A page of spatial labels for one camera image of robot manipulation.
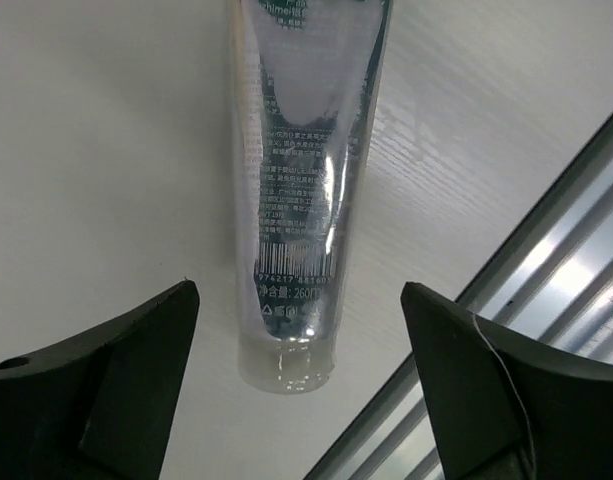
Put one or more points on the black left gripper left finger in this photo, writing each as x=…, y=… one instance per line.
x=100, y=404

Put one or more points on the silver toothpaste tube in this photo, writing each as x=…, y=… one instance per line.
x=305, y=78

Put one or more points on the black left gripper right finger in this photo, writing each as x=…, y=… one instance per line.
x=503, y=405

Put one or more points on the aluminium mounting rail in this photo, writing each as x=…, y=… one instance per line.
x=551, y=281

